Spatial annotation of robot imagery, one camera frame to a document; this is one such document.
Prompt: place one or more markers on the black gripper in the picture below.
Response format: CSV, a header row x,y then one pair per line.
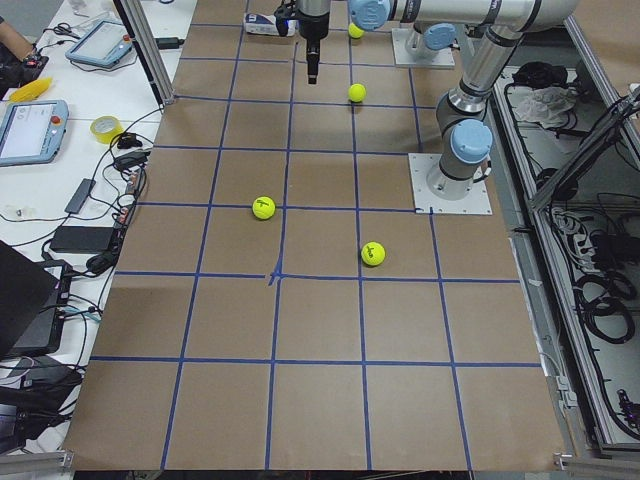
x,y
312,29

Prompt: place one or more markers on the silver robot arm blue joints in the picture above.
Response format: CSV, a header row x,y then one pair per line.
x,y
466,140

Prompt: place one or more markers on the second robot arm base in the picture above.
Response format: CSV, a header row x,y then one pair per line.
x,y
424,46

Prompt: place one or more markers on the tennis ball near can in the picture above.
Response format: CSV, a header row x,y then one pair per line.
x,y
354,31

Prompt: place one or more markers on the tennis ball upper middle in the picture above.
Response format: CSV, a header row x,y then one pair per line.
x,y
357,93

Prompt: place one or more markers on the tennis ball centre left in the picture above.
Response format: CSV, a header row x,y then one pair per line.
x,y
263,208

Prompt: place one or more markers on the tennis ball centre right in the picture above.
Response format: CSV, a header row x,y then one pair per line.
x,y
373,253

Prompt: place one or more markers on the black power adapter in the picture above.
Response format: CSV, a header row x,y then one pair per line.
x,y
169,43

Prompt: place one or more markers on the upper blue teach pendant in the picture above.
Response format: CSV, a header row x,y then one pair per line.
x,y
103,46

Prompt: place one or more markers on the blue teach pendant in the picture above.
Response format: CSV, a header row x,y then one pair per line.
x,y
103,46
32,132

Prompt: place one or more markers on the yellow tape roll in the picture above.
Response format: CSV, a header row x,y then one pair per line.
x,y
106,128

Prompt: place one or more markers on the crumpled white cloth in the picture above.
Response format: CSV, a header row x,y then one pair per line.
x,y
547,107

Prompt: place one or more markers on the brown paper table cover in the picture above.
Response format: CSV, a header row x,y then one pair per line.
x,y
229,342

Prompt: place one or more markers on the yellow corn toy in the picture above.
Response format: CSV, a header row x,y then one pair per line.
x,y
31,91

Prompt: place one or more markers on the lower blue teach pendant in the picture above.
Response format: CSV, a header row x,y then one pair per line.
x,y
32,132

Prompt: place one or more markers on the black flat box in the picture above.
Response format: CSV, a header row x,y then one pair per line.
x,y
81,239

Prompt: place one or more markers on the person at desk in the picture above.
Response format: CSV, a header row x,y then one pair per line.
x,y
14,46

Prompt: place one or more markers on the black laptop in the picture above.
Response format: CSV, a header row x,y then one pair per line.
x,y
33,296

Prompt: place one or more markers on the aluminium frame post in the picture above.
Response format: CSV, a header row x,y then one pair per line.
x,y
137,26

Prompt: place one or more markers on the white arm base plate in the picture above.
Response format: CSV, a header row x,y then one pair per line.
x,y
435,193

